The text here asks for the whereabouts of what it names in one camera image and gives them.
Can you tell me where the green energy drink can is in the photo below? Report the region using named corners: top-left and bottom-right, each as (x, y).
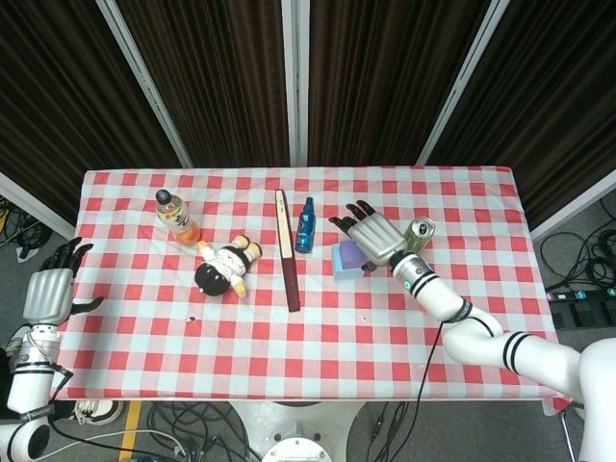
top-left (402, 217), bottom-right (437, 254)

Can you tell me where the red white checkered tablecloth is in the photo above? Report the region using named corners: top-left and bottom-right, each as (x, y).
top-left (61, 166), bottom-right (574, 416)

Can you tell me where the small blue bottle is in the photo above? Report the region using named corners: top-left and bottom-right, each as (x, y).
top-left (294, 196), bottom-right (317, 254)

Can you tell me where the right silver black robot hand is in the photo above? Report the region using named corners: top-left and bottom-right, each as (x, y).
top-left (328, 199), bottom-right (410, 273)

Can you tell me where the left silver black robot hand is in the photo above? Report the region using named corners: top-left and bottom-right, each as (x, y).
top-left (22, 236), bottom-right (105, 326)

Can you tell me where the white sneaker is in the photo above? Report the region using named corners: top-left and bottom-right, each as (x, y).
top-left (71, 398), bottom-right (125, 427)

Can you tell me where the black white plush doll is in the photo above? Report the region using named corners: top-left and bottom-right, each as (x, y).
top-left (193, 234), bottom-right (264, 298)

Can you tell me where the dark red book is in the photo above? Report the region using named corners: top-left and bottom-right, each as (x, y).
top-left (273, 189), bottom-right (302, 313)

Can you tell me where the large light blue cube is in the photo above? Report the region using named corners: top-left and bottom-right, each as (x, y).
top-left (332, 243), bottom-right (368, 281)

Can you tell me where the black floor cable bundle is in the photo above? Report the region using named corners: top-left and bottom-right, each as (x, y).
top-left (47, 401), bottom-right (264, 462)
top-left (0, 194), bottom-right (54, 264)
top-left (538, 196), bottom-right (616, 295)

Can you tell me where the white partition frame post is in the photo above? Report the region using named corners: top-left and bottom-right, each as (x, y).
top-left (0, 171), bottom-right (76, 227)
top-left (528, 171), bottom-right (616, 242)
top-left (281, 0), bottom-right (311, 167)
top-left (94, 0), bottom-right (193, 168)
top-left (416, 0), bottom-right (511, 167)

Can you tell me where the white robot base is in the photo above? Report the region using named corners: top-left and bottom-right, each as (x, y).
top-left (230, 399), bottom-right (368, 462)

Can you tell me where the orange drink plastic bottle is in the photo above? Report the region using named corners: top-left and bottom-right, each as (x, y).
top-left (155, 189), bottom-right (202, 247)

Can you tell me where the purple cube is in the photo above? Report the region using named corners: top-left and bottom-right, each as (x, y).
top-left (339, 240), bottom-right (368, 270)

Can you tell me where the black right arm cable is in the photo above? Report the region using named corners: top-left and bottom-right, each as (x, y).
top-left (414, 300), bottom-right (504, 462)

